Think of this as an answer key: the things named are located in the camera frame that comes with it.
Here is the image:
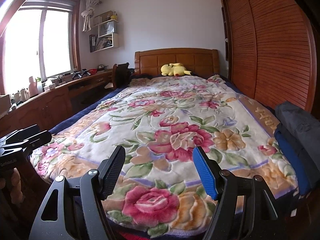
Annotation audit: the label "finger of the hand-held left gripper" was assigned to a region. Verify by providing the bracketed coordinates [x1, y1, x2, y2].
[0, 124, 40, 143]
[15, 130, 52, 153]

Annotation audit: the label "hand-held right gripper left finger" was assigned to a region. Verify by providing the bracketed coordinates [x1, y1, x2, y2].
[27, 145, 126, 240]

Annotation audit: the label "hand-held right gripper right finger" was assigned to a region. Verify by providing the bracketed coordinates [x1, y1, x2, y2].
[193, 146, 279, 240]

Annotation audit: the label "black jacket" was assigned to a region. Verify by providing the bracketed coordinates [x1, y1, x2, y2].
[274, 101, 320, 180]

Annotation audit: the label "person's left hand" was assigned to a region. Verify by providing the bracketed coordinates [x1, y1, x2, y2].
[10, 167, 23, 205]

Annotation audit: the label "wooden desk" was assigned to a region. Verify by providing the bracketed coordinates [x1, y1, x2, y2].
[0, 69, 113, 132]

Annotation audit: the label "pink bottle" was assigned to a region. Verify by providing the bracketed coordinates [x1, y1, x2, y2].
[28, 77, 38, 98]

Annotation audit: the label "floral blanket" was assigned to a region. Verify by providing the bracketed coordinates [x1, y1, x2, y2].
[30, 75, 299, 235]

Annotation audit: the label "black tools on desk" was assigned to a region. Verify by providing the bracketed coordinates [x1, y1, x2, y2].
[72, 69, 92, 80]

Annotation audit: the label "window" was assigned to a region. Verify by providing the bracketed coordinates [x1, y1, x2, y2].
[0, 4, 81, 92]

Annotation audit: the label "wooden chair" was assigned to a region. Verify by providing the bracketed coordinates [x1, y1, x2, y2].
[112, 62, 130, 90]

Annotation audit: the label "yellow plush toy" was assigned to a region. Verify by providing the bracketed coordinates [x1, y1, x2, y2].
[161, 63, 192, 77]

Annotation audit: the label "wooden bed headboard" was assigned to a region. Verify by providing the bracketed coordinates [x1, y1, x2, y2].
[134, 48, 220, 78]

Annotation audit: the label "tied white curtain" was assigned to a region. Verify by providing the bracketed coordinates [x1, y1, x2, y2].
[81, 0, 101, 32]

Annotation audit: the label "wooden louvered wardrobe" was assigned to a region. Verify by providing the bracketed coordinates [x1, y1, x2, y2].
[217, 0, 318, 119]

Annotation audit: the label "white wall shelf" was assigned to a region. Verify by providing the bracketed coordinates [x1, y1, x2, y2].
[89, 10, 120, 53]

